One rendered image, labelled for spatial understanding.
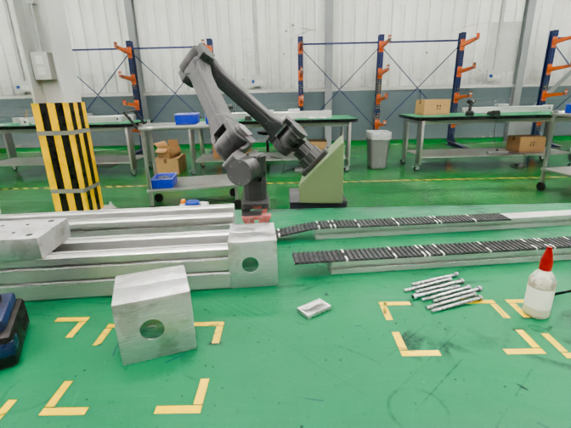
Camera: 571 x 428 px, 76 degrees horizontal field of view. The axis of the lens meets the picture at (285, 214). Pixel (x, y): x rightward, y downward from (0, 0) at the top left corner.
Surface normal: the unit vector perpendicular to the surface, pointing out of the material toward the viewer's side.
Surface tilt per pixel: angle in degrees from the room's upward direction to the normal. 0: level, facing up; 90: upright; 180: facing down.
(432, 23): 90
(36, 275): 90
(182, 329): 90
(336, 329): 0
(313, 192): 90
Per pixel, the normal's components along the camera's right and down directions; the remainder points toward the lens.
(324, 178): -0.11, 0.31
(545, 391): -0.02, -0.95
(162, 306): 0.35, 0.29
